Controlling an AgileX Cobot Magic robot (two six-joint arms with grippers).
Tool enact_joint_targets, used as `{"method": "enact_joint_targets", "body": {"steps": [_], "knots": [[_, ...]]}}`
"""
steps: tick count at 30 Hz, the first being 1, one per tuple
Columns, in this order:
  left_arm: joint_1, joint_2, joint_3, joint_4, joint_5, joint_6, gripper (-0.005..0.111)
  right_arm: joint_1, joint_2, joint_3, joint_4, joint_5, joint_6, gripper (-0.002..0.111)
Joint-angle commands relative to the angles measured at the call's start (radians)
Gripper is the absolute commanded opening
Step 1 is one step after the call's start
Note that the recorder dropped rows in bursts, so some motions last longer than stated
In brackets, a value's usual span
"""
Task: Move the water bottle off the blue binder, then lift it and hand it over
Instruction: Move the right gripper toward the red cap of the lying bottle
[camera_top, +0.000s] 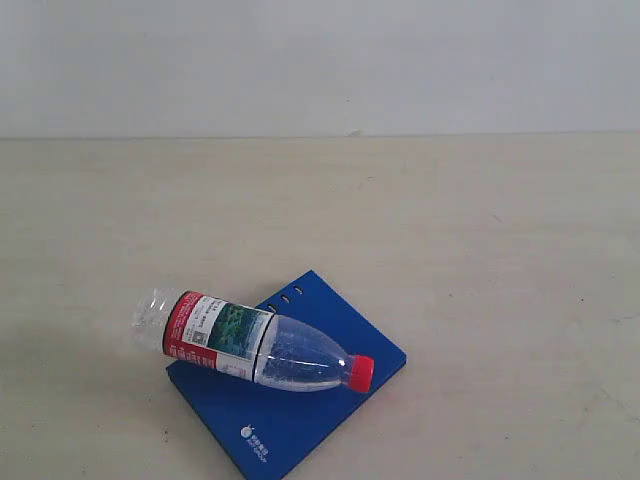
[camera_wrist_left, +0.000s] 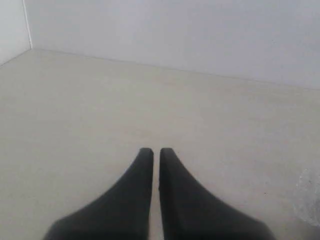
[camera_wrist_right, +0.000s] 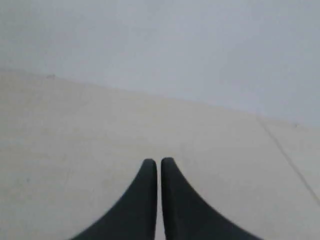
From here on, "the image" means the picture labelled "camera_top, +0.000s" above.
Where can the clear plastic water bottle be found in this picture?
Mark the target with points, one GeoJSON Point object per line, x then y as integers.
{"type": "Point", "coordinates": [260, 346]}

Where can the blue ring binder notebook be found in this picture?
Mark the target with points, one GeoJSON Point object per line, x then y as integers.
{"type": "Point", "coordinates": [268, 432]}

